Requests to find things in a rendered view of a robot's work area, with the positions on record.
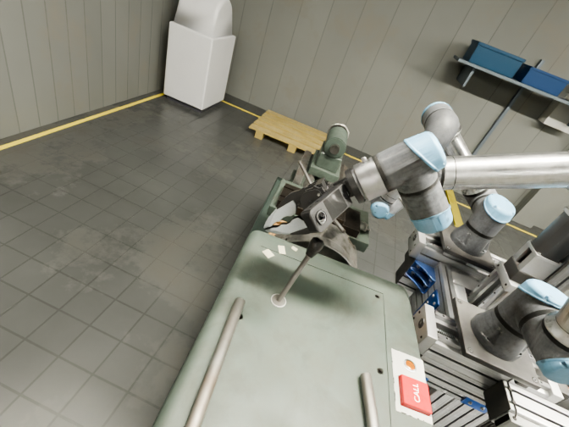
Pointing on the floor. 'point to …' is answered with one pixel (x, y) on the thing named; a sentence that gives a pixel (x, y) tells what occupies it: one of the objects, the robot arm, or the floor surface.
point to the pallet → (268, 120)
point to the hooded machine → (199, 53)
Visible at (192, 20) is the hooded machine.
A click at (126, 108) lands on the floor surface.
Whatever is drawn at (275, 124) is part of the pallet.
